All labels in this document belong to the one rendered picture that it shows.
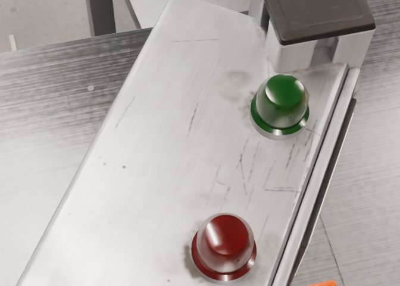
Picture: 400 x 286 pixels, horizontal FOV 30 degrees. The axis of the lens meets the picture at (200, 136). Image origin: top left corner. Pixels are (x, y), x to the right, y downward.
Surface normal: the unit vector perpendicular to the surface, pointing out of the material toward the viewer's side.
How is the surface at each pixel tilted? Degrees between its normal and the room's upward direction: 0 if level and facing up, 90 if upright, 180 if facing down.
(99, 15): 90
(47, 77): 0
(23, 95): 0
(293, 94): 14
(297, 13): 0
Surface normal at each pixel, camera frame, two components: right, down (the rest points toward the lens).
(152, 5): 0.03, -0.49
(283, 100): 0.01, -0.26
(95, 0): 0.36, 0.82
